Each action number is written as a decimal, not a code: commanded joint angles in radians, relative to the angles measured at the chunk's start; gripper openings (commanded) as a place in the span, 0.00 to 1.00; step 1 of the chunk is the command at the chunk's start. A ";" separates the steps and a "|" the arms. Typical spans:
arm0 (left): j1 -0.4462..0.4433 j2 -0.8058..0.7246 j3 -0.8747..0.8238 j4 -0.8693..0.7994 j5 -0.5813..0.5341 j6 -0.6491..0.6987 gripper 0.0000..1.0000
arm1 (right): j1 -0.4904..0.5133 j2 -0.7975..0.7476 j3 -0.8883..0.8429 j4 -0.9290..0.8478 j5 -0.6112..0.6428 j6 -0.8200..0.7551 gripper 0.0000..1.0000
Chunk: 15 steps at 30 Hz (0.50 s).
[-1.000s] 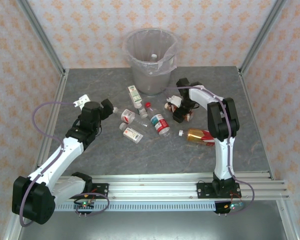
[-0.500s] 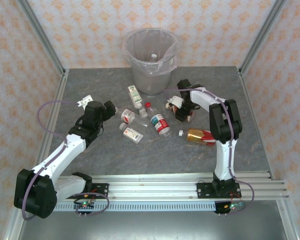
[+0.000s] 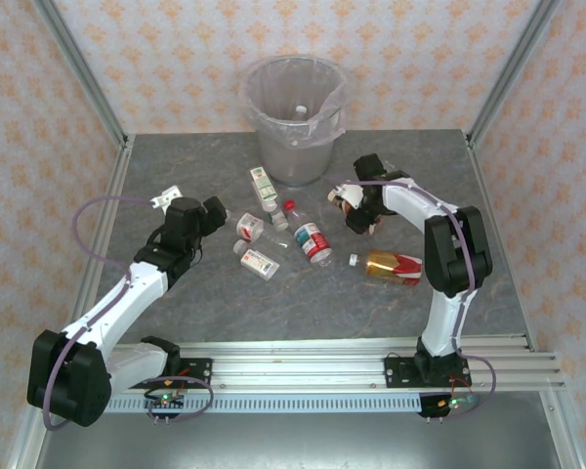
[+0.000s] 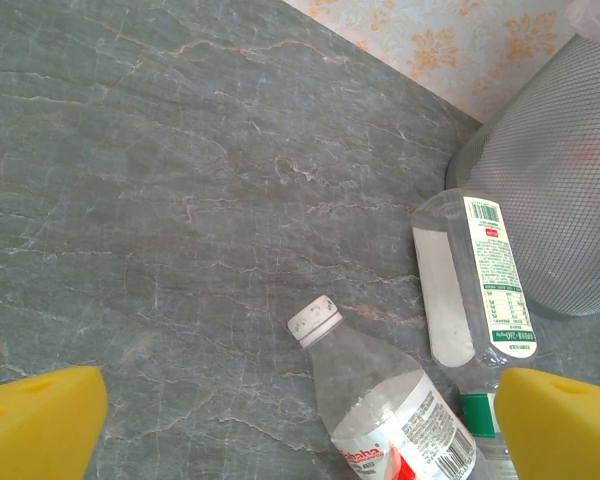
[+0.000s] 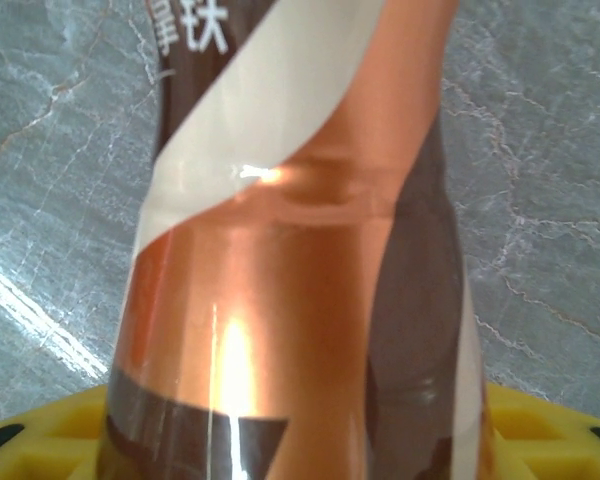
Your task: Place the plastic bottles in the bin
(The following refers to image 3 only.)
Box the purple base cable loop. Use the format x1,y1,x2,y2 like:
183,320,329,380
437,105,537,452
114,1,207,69
146,376,215,422

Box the aluminium table side rail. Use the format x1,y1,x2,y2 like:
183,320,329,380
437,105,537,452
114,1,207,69
4,134,136,469
466,131,586,469

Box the grey metal front panel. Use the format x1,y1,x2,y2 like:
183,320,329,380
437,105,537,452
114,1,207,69
33,390,565,469

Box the clear bottle red white label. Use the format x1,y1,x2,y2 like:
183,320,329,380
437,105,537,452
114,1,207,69
234,211,295,250

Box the white cap labelled clear bottle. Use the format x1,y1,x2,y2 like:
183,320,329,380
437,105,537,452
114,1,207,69
231,238,281,281

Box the white slotted cable duct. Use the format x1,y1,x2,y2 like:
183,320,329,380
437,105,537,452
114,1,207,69
105,394,424,414

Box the bottle green white label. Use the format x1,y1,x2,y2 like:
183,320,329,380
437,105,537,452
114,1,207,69
247,165,290,232

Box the clear plastic bin liner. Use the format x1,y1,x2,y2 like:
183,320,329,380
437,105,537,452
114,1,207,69
237,54,348,148

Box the clear bottle red cap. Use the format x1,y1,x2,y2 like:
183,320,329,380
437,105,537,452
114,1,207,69
282,198,334,268

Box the gold red plastic bottle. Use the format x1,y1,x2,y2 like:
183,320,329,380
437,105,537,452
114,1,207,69
348,249,424,287

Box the circuit board with LEDs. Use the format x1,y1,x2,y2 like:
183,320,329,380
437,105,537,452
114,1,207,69
437,394,478,411
145,390,186,410

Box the translucent grey waste bin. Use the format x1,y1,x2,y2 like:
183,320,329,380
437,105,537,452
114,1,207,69
238,54,348,188

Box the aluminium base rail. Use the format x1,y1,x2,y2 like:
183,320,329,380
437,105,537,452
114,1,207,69
110,333,566,392

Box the aluminium frame post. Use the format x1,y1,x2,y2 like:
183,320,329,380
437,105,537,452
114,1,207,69
467,0,563,148
32,0,131,150

